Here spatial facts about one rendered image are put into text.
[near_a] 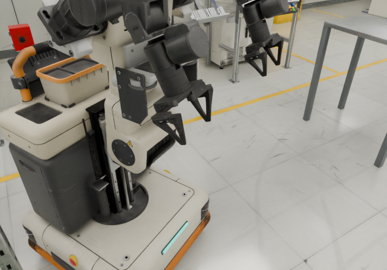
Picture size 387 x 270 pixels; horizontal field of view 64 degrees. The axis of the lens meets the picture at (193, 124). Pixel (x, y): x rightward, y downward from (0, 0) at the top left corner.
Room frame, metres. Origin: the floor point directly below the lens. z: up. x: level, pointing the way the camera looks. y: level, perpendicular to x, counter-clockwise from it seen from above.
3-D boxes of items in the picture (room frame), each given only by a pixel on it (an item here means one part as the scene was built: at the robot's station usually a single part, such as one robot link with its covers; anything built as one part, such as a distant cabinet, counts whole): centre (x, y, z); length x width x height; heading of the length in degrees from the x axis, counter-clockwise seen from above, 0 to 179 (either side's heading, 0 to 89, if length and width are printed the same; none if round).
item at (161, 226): (1.03, 0.35, 0.16); 0.67 x 0.64 x 0.25; 57
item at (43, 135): (1.08, 0.43, 0.59); 0.55 x 0.34 x 0.83; 147
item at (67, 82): (1.10, 0.45, 0.87); 0.23 x 0.15 x 0.11; 147
